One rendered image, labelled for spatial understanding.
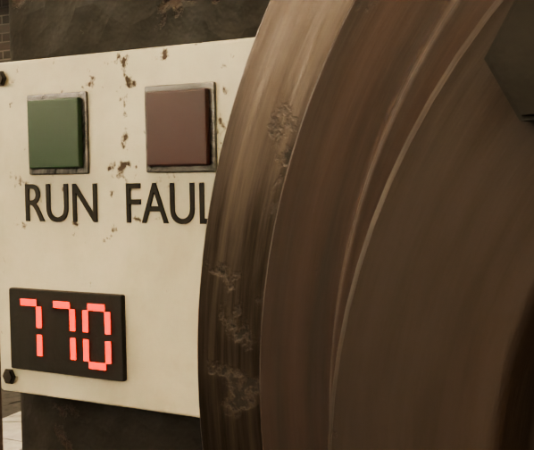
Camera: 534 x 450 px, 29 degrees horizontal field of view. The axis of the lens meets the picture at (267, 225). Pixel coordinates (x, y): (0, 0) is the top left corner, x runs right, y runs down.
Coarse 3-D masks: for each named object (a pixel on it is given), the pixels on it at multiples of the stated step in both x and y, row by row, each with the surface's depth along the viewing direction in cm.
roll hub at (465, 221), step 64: (512, 0) 19; (448, 128) 19; (512, 128) 19; (384, 192) 20; (448, 192) 19; (512, 192) 19; (384, 256) 20; (448, 256) 19; (512, 256) 19; (384, 320) 20; (448, 320) 20; (512, 320) 19; (384, 384) 20; (448, 384) 20; (512, 384) 19; (384, 448) 20; (448, 448) 20; (512, 448) 19
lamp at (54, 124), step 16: (32, 112) 54; (48, 112) 54; (64, 112) 53; (80, 112) 53; (32, 128) 54; (48, 128) 54; (64, 128) 53; (80, 128) 53; (32, 144) 55; (48, 144) 54; (64, 144) 53; (80, 144) 53; (32, 160) 55; (48, 160) 54; (64, 160) 53; (80, 160) 53
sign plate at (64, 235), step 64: (0, 64) 56; (64, 64) 54; (128, 64) 51; (192, 64) 49; (0, 128) 56; (128, 128) 52; (0, 192) 57; (64, 192) 54; (128, 192) 52; (192, 192) 50; (0, 256) 57; (64, 256) 54; (128, 256) 52; (192, 256) 50; (0, 320) 57; (64, 320) 54; (128, 320) 52; (192, 320) 50; (64, 384) 55; (128, 384) 52; (192, 384) 50
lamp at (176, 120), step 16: (160, 96) 50; (176, 96) 49; (192, 96) 49; (208, 96) 49; (160, 112) 50; (176, 112) 49; (192, 112) 49; (208, 112) 49; (160, 128) 50; (176, 128) 49; (192, 128) 49; (208, 128) 49; (160, 144) 50; (176, 144) 49; (192, 144) 49; (208, 144) 49; (160, 160) 50; (176, 160) 49; (192, 160) 49; (208, 160) 49
